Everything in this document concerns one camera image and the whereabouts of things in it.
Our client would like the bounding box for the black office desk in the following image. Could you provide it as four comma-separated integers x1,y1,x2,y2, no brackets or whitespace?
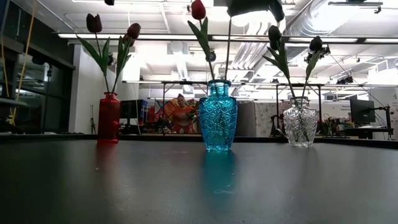
340,125,394,140

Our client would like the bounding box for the clear cut glass vase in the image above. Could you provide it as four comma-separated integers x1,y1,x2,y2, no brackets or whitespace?
282,96,319,148

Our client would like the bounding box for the blue cut glass vase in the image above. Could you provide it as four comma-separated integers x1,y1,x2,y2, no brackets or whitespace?
198,79,238,152

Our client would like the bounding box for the long ceiling light bar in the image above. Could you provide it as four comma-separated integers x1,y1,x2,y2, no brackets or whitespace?
57,32,398,44

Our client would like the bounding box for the yellow hanging cable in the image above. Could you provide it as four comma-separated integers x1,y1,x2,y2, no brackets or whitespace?
1,9,35,125

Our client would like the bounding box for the red ribbed glass vase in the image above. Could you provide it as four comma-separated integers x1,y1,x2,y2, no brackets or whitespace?
97,91,121,144

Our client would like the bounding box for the black metal frame table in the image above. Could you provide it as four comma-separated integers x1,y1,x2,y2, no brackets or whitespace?
161,81,326,138

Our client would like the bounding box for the person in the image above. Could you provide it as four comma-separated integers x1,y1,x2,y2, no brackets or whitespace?
169,93,197,134

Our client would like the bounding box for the red artificial tulip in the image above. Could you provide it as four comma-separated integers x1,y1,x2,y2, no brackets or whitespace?
111,22,142,94
187,0,216,82
76,13,111,94

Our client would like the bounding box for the silver ventilation duct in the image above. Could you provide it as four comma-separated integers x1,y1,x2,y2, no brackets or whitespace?
281,0,358,63

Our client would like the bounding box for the dark computer monitor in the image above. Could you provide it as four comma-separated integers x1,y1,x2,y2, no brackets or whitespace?
119,99,148,119

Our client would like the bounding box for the black monitor on arm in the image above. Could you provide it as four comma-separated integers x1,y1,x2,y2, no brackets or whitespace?
349,98,376,124

